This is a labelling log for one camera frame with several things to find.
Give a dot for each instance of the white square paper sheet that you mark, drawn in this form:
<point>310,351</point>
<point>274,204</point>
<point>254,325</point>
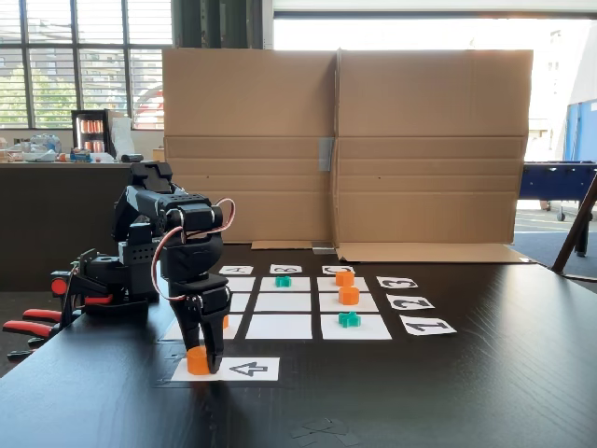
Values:
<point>233,332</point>
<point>282,302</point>
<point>242,284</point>
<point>280,326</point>
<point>240,303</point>
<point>301,285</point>
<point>373,332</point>
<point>326,305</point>
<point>326,285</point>

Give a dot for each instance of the green cross token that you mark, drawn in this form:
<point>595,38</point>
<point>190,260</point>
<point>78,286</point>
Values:
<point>349,320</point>
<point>283,281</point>

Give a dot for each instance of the paper sheet letter A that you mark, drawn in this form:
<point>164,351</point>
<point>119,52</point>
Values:
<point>235,270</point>

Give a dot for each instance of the paper sheet with arrow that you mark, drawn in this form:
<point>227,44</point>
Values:
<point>252,368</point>

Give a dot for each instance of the paper sheet letter B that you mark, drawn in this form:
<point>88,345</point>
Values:
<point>286,269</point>

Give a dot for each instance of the paper sheet letter C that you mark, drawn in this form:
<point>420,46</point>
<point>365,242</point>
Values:
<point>329,269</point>

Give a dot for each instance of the grey tape strip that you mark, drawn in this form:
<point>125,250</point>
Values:
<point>323,248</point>

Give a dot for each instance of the small cardboard box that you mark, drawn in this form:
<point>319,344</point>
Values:
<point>158,155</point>

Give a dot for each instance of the dark brown counter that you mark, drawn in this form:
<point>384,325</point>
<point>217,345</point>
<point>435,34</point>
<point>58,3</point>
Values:
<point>46,224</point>

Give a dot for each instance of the white paper bag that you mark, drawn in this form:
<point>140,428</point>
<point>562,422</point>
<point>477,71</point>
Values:
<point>123,137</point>

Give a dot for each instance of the paper sheet number 3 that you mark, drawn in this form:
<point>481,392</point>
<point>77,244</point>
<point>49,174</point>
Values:
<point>396,282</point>

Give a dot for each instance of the paper sheet number 2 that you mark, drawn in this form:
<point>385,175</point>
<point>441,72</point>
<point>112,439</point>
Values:
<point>410,302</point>

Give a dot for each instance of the black mini fridge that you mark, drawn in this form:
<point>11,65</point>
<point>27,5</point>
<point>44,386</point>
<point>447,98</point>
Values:
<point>91,133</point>

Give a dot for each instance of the paper sheet number 1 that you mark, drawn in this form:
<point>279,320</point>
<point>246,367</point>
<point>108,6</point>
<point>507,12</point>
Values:
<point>426,326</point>

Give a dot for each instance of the white bowl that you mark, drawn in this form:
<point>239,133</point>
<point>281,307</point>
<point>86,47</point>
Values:
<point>39,157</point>

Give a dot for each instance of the pack of water bottles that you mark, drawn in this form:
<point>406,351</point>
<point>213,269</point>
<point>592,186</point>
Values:
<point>46,142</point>

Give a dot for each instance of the large brown cardboard screen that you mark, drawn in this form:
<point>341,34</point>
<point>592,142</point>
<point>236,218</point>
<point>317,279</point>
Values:
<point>420,186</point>

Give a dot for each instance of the dark green curtain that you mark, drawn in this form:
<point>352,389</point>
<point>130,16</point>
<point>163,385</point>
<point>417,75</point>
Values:
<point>219,23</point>

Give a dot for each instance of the blue foosball table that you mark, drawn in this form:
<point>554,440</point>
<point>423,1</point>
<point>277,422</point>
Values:
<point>555,179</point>

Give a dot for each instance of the tripod with brown legs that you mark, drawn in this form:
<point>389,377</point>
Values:
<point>573,224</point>

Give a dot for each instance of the blue partition panel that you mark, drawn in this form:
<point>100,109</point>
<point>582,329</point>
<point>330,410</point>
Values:
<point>580,130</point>

